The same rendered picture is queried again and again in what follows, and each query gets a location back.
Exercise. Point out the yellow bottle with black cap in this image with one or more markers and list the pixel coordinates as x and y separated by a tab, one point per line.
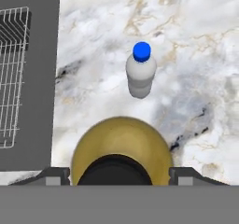
121	137

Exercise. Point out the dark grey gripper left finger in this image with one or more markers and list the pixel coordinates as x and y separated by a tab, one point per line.
55	176

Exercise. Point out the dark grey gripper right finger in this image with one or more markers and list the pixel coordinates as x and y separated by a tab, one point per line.
184	176

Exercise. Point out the white bottle with blue cap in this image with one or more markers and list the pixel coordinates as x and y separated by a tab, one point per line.
140	75

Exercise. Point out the grey sink basin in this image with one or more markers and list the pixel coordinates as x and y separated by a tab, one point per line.
37	109

